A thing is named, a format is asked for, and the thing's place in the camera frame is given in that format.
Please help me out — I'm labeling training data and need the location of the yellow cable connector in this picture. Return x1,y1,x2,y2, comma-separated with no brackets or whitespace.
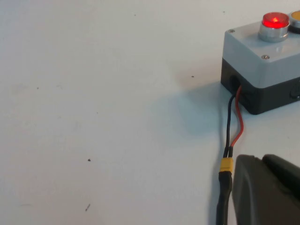
221,157,234,174

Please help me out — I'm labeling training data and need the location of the thin black wire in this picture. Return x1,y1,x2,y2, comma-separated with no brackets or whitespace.
222,93,236,160

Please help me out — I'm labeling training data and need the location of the grey control box black base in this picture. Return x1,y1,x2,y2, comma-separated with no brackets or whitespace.
220,10,300,115

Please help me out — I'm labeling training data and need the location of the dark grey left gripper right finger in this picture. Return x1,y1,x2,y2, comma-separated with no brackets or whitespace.
262,153,300,195

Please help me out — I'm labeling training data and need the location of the black sheathed cable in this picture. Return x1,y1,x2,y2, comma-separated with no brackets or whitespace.
215,171,233,225

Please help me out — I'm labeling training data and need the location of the yellow push button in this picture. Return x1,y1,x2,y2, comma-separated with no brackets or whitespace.
287,10,300,35

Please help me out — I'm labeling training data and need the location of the red indicator lamp chrome ring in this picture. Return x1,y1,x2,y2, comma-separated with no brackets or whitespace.
257,12,290,43

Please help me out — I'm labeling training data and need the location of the thin red wire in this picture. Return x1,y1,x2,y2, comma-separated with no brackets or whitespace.
228,85,245,160

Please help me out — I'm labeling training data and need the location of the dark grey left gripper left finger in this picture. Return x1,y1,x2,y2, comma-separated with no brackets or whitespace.
231,154,300,225

